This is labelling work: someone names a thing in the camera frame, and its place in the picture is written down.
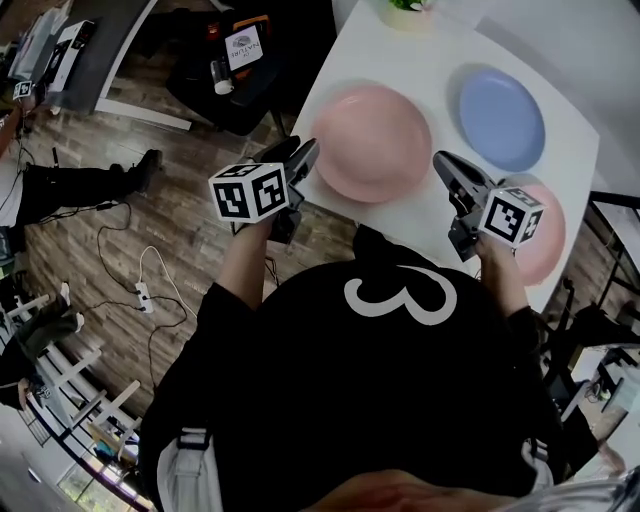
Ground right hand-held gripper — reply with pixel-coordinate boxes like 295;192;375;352
432;151;546;263

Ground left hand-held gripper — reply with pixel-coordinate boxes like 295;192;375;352
208;134;321;246

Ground big blue plate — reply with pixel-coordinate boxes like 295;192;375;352
457;67;546;174

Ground big pink plate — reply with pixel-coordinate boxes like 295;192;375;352
494;173;567;287
310;83;434;204

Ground person's left forearm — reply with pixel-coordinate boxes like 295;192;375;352
219;219;281;311

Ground person's right forearm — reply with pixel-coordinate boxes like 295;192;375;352
472;234;534;321

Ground white printed card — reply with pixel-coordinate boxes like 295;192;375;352
223;24;265;72

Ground white table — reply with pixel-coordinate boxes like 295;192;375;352
289;0;601;314

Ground black office chair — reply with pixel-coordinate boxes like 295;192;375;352
134;0;336;139

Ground orange flat object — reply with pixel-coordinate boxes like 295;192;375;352
232;14;274;32

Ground potted plant cream pot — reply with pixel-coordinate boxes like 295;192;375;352
379;0;436;32

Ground white power strip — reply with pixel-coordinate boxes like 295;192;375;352
133;281;155;315

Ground grey desk white legs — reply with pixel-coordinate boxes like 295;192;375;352
9;0;194;132

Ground white device box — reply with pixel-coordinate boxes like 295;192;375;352
42;19;99;94

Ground person's black shirt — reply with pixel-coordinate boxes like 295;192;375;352
139;223;576;512

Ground white metal rack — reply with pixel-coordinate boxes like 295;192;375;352
29;344;144;451

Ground person's face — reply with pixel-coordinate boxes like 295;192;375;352
304;468;506;512

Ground white power cable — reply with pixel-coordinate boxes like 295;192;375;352
138;244;190;321

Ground black floor cable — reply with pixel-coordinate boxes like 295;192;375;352
94;199;137;295

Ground white shoulder strap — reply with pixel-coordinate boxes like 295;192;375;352
519;437;556;496
156;427;216;512

